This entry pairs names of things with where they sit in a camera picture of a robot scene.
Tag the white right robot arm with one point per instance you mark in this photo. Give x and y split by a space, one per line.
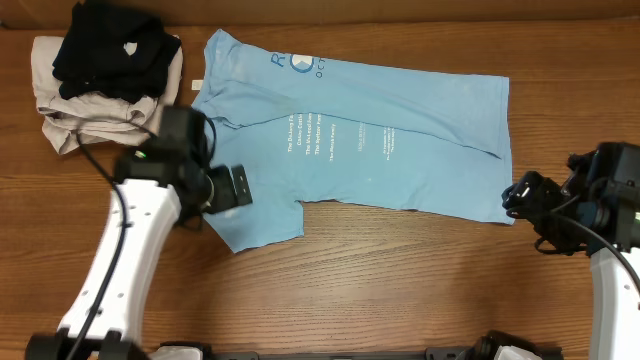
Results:
595 211

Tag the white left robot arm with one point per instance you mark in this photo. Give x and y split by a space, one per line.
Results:
158 185

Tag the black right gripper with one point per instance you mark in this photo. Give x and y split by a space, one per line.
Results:
523 195

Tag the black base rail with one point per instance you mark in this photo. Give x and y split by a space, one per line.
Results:
494 345

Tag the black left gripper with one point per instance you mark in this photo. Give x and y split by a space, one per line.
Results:
240 185

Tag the black folded garment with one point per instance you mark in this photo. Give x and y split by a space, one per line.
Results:
116 51

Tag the beige folded garment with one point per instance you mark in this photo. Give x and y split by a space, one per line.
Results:
96 117

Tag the light blue printed t-shirt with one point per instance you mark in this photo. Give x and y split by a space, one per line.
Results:
310 129

